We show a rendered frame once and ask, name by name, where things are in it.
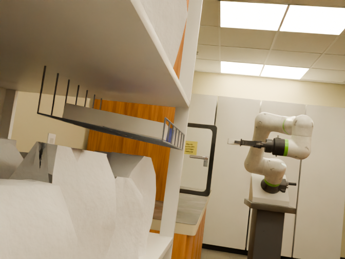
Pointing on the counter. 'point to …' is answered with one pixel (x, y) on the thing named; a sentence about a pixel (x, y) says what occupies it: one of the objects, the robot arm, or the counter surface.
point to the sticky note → (190, 147)
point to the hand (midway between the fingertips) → (234, 141)
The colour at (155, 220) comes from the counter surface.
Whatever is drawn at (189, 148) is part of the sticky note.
